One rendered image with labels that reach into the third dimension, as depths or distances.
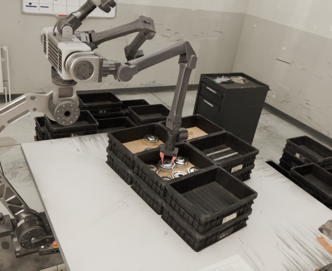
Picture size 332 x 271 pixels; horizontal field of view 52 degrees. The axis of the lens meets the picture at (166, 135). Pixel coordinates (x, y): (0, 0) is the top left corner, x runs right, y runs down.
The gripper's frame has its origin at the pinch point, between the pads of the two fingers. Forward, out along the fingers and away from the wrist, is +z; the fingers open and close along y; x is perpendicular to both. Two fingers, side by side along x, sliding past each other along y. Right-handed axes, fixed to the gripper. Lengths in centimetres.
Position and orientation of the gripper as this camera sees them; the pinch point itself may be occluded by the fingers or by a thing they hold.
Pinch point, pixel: (167, 162)
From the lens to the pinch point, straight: 204.8
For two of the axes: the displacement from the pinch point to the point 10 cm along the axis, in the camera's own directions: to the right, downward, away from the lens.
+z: -1.5, 8.8, 4.6
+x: -1.3, 4.4, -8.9
